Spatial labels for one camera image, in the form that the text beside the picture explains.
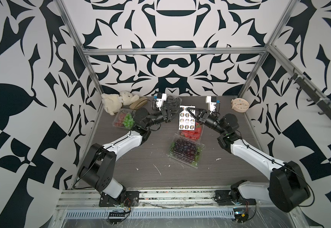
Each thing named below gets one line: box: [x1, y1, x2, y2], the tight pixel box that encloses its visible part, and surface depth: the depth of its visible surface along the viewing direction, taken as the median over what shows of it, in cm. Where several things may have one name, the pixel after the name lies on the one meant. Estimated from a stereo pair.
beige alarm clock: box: [231, 97, 250, 114], surface depth 114 cm
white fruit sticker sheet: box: [178, 105, 196, 131], surface depth 70 cm
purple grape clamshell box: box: [166, 134, 206, 169], surface depth 87 cm
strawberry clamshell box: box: [178, 121, 205, 141], surface depth 93 cm
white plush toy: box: [101, 90, 140, 116], surface depth 107 cm
